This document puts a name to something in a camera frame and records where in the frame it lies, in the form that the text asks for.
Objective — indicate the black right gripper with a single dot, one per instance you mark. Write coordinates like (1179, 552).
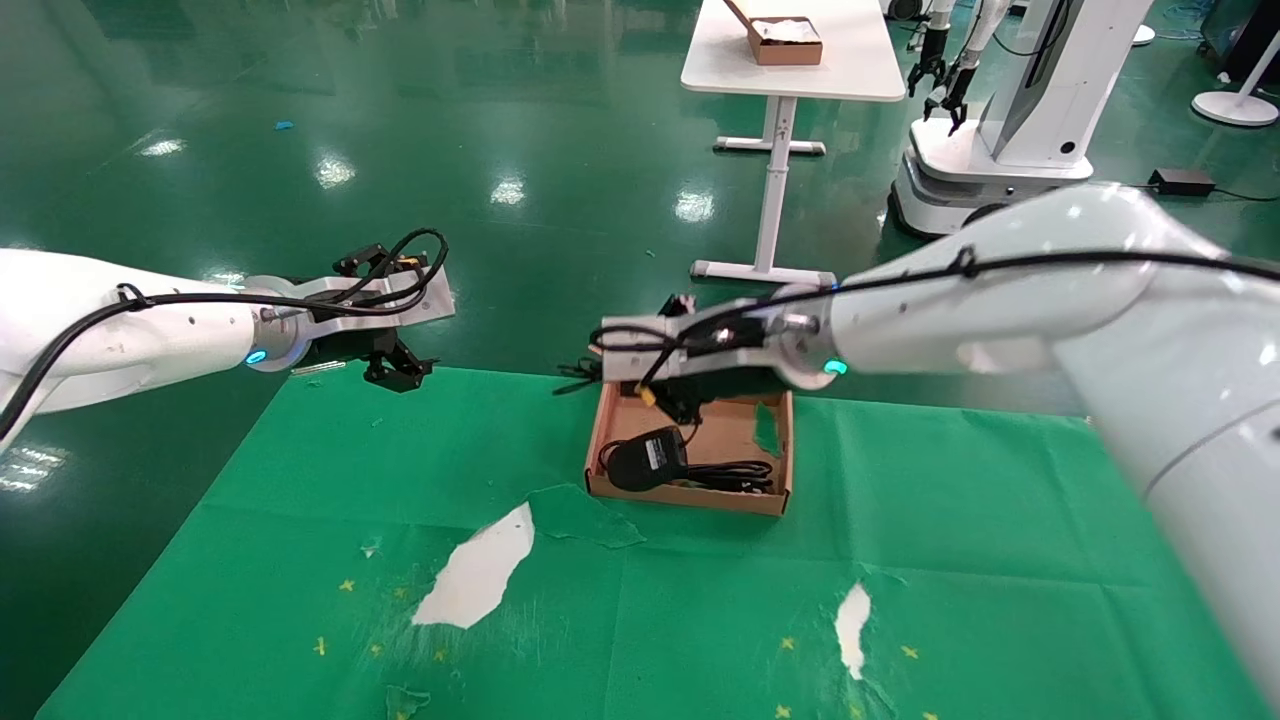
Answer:
(720, 385)

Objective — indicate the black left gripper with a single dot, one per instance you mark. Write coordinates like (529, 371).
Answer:
(345, 348)

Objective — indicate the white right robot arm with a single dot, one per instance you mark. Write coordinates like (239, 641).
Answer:
(1000, 300)

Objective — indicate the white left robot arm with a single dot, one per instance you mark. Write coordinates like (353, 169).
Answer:
(120, 340)

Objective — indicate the open brown cardboard box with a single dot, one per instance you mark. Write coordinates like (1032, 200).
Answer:
(720, 435)

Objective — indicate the small brown cardboard box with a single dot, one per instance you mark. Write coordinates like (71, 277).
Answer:
(785, 52)

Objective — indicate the silver metal table clamp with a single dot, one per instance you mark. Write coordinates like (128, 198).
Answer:
(318, 368)

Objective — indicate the green table cloth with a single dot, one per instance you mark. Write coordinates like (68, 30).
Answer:
(700, 600)

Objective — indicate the white height-adjustable table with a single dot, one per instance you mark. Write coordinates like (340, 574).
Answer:
(800, 80)

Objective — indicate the white packing material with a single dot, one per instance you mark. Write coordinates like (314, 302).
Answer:
(785, 30)

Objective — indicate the white wheeled robot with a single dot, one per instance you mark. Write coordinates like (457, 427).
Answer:
(1040, 100)

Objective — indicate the black power brick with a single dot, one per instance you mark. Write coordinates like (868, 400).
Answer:
(1182, 182)

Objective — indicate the white round stand base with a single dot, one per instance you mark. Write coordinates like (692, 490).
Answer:
(1143, 36)

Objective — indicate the black cabinet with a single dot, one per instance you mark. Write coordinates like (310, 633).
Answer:
(1250, 40)

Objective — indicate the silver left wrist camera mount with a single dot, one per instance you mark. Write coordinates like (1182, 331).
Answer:
(400, 305)

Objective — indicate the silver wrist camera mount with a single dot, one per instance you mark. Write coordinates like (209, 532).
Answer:
(400, 305)
(640, 335)

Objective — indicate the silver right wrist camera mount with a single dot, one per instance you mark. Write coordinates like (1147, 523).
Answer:
(640, 335)

